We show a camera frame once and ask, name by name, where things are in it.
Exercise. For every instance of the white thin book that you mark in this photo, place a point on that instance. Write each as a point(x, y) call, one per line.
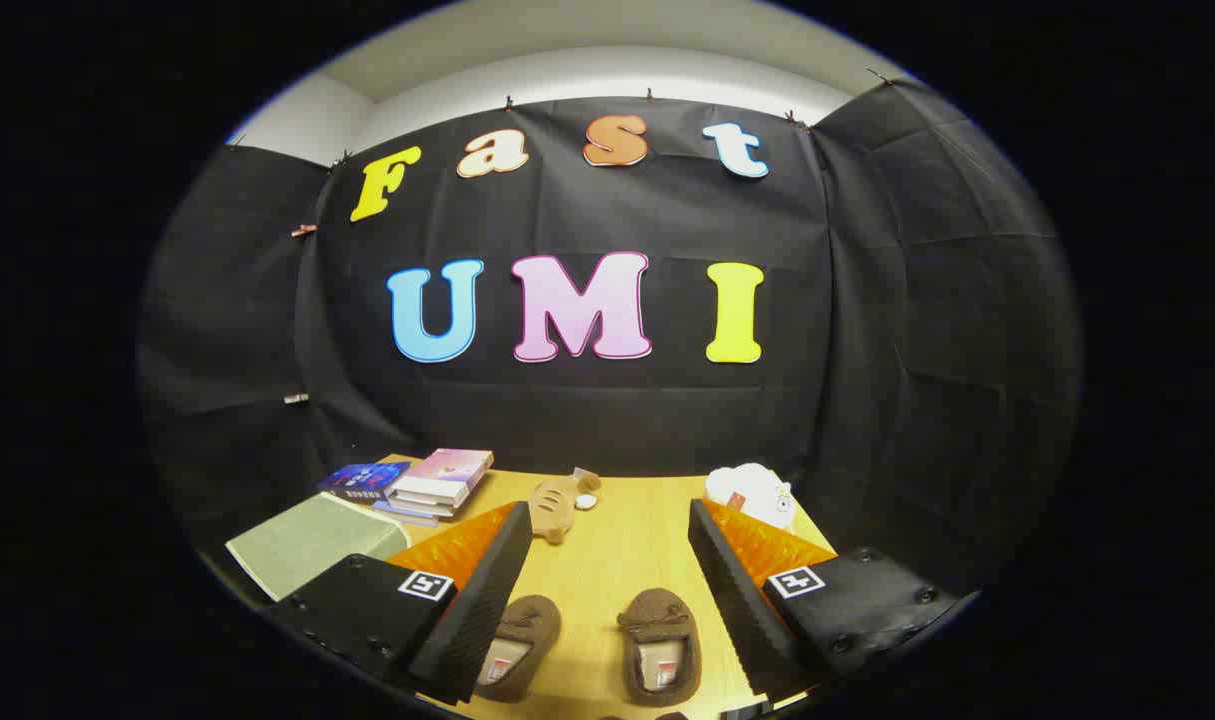
point(422, 504)

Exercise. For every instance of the black backdrop cloth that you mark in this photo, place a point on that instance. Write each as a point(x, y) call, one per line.
point(617, 420)

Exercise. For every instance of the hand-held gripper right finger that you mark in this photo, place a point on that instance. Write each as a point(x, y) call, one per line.
point(737, 600)

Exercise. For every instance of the white plush toy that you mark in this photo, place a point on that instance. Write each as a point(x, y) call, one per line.
point(757, 490)

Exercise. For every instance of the brown fuzzy shoe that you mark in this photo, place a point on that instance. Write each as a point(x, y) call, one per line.
point(657, 620)
point(527, 625)

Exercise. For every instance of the green fabric storage box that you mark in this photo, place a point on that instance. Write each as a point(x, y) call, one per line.
point(297, 545)

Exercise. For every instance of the brown plush toy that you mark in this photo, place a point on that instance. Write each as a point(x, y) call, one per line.
point(555, 510)

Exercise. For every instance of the grey blue thin book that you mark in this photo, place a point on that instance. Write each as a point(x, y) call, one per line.
point(407, 517)

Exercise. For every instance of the pink cover book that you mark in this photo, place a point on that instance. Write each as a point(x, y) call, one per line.
point(447, 468)

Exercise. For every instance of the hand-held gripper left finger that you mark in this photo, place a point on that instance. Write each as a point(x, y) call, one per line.
point(477, 610)

